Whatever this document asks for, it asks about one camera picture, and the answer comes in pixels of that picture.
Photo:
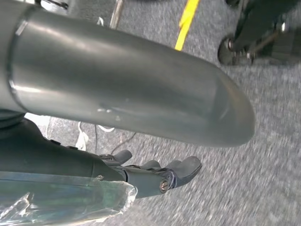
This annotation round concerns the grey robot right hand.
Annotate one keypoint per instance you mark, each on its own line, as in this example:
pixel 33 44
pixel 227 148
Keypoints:
pixel 118 81

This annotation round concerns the white power strip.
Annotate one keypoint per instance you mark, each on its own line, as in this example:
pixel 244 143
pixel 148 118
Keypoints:
pixel 81 142

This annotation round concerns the yellow floor tape outline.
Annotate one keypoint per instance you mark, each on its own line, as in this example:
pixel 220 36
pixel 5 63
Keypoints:
pixel 185 25

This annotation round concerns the clear plastic wrap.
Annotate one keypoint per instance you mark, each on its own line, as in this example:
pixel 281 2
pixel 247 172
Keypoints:
pixel 70 199

